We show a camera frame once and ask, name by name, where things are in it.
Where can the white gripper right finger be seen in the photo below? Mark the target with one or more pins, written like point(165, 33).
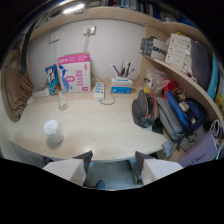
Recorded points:
point(156, 170)

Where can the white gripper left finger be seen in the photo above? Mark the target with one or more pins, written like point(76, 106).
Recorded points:
point(68, 170)

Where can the clear cotton swab jar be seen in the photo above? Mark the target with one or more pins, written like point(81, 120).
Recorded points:
point(53, 130)

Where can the grey folded bag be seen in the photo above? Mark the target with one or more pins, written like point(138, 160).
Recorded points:
point(170, 121)

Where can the grey and orange pouch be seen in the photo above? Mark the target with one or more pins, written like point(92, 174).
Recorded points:
point(144, 110)

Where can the blue bag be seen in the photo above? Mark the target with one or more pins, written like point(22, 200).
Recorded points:
point(183, 111)

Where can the small clear glass bottle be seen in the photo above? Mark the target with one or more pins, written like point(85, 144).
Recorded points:
point(63, 102)

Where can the red packet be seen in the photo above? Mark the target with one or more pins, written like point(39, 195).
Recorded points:
point(170, 87)

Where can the white power strip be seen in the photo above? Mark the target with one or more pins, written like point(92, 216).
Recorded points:
point(99, 91)

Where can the clear plastic bag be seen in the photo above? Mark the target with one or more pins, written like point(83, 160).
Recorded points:
point(154, 80)

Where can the blue and white pen box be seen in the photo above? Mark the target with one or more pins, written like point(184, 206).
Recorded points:
point(121, 85)

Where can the blue snack packet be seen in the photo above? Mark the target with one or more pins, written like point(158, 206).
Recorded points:
point(52, 79)

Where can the brown hanging cloth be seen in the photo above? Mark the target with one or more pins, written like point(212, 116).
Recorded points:
point(16, 90)

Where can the pink and white milk carton box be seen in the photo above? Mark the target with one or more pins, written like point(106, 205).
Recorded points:
point(74, 73)

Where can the wooden shelf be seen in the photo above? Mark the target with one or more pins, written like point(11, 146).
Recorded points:
point(181, 75)

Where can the dark grey cushion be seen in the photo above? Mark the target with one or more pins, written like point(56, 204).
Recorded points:
point(200, 61)

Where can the white and red stacked boxes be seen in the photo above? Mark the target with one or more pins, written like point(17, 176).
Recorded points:
point(179, 51)

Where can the white wall switch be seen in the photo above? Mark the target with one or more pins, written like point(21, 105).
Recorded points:
point(54, 36)

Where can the white wall socket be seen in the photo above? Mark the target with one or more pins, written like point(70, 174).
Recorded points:
point(89, 30)

